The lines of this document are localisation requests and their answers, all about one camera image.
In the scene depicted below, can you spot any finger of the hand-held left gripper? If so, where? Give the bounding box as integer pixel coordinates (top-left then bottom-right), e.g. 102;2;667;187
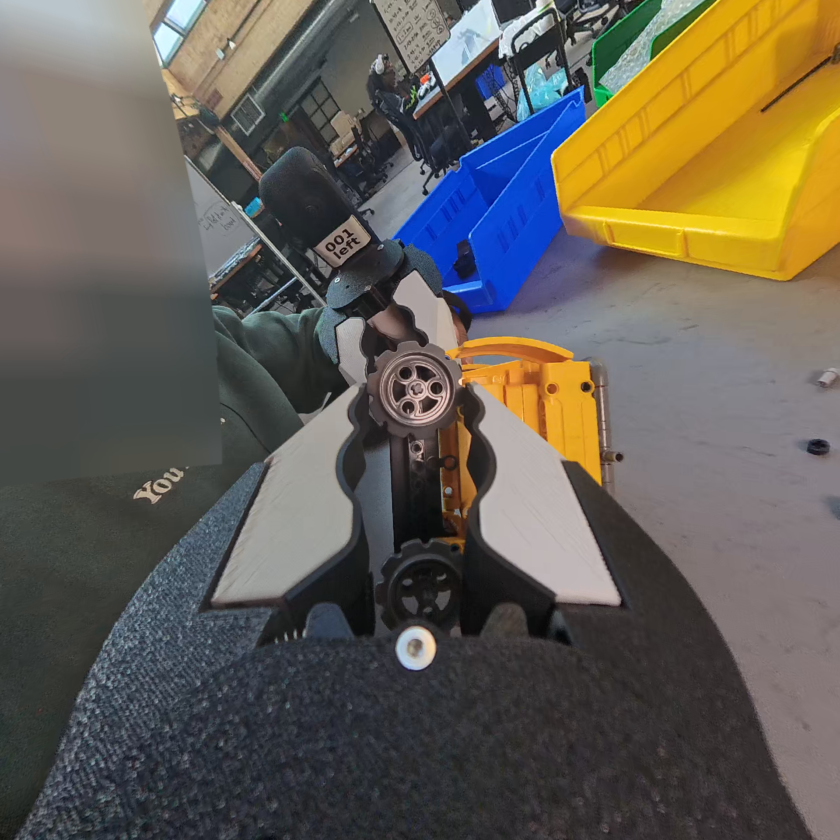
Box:
392;270;460;359
336;318;377;386

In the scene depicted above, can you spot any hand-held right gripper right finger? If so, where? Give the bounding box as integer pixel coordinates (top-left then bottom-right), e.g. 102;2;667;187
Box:
461;382;622;637

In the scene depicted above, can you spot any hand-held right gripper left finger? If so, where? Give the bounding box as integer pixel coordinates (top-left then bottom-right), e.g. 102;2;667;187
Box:
210;382;378;637

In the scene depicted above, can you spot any dark grey lego wheel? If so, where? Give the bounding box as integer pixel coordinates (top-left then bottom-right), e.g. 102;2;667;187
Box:
365;341;464;432
374;539;464;635

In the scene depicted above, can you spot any yellow black lego model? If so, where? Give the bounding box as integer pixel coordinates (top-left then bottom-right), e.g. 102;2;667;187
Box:
387;336;624;559

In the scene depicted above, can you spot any blue plastic bin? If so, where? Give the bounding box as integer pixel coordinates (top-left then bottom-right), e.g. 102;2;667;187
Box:
392;85;587;315

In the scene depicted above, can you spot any person's left forearm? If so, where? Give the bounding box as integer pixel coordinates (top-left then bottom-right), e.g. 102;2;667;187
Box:
213;305;345;416

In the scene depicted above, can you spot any black lego axle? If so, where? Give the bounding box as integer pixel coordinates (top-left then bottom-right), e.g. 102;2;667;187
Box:
760;56;833;114

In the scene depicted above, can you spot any black office chair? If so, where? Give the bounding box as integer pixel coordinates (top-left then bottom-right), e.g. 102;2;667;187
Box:
377;105;470;196

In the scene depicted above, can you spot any handwritten whiteboard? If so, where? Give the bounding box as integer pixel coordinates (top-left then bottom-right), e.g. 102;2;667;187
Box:
371;0;452;74

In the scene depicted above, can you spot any long wood top desk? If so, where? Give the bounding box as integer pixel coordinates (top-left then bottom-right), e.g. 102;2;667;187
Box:
413;0;509;142

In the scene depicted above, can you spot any teal plastic bag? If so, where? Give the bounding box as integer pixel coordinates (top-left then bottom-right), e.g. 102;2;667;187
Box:
517;64;569;123

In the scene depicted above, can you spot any green plastic bin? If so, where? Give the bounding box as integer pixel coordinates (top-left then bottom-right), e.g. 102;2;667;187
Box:
591;0;718;109

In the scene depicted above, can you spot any yellow parts bin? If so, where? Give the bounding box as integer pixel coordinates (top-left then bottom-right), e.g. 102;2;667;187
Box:
551;0;840;282

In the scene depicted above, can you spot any clear bubble wrap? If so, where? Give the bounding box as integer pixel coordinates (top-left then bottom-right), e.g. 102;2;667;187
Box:
600;0;713;94

